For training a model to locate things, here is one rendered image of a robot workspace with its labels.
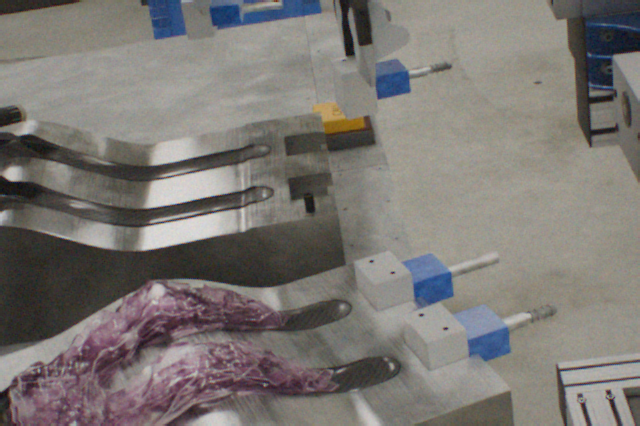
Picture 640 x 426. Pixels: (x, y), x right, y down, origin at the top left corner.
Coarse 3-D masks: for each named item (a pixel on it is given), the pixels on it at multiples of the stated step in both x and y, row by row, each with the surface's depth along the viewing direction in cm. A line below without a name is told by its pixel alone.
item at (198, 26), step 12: (216, 0) 173; (228, 0) 172; (240, 0) 172; (192, 12) 171; (216, 12) 171; (228, 12) 171; (240, 12) 171; (192, 24) 172; (204, 24) 172; (216, 24) 172; (228, 24) 172; (192, 36) 172; (204, 36) 172
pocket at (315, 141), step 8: (288, 136) 142; (296, 136) 143; (304, 136) 143; (312, 136) 143; (320, 136) 142; (288, 144) 143; (296, 144) 143; (304, 144) 143; (312, 144) 143; (320, 144) 143; (288, 152) 143; (296, 152) 143; (304, 152) 143
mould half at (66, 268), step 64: (0, 128) 146; (64, 128) 145; (256, 128) 146; (320, 128) 143; (64, 192) 132; (128, 192) 136; (192, 192) 134; (0, 256) 124; (64, 256) 125; (128, 256) 125; (192, 256) 126; (256, 256) 126; (320, 256) 126; (0, 320) 127; (64, 320) 128
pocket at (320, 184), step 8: (304, 176) 133; (312, 176) 133; (320, 176) 133; (328, 176) 133; (288, 184) 132; (296, 184) 133; (304, 184) 133; (312, 184) 133; (320, 184) 133; (328, 184) 133; (296, 192) 134; (304, 192) 134; (312, 192) 134; (320, 192) 134; (328, 192) 132
